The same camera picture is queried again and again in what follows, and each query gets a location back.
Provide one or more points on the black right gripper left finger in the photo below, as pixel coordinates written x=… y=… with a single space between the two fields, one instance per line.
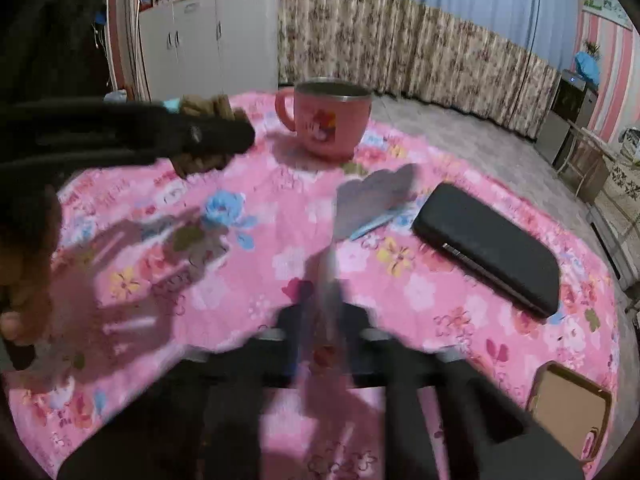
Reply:
x=279 y=348

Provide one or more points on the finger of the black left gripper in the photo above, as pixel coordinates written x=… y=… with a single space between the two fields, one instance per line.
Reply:
x=204 y=136

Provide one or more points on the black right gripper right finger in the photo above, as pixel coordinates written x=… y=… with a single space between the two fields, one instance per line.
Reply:
x=364 y=345

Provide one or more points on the brown paper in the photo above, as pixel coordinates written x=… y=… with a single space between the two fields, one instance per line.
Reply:
x=217 y=106

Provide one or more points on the white paper card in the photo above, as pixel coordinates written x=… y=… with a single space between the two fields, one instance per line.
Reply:
x=359 y=203

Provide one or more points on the left hand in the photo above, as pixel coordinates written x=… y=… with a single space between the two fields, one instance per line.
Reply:
x=30 y=231

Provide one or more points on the light blue tissue box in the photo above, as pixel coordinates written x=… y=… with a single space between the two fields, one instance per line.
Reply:
x=172 y=105

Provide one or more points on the white cabinet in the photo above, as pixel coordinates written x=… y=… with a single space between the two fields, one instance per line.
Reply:
x=209 y=47

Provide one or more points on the pink mug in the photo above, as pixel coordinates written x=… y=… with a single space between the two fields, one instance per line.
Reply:
x=328 y=116

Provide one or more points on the pink floral tablecloth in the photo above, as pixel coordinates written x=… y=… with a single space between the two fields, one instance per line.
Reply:
x=148 y=263

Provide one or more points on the black zip case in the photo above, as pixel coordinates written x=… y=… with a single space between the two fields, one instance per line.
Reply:
x=506 y=257

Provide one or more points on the brown phone case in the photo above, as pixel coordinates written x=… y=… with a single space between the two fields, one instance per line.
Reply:
x=572 y=408

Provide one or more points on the patterned covered cabinet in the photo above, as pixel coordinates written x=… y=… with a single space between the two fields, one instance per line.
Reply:
x=614 y=216

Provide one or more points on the small metal side table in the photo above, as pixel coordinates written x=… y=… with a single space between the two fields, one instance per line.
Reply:
x=586 y=161

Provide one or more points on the blue and floral curtain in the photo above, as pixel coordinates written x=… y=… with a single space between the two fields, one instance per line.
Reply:
x=497 y=59

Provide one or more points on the water dispenser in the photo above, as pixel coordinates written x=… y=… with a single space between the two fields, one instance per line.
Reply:
x=574 y=101

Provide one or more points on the blue bag on dispenser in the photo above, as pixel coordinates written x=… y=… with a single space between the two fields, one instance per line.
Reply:
x=587 y=67

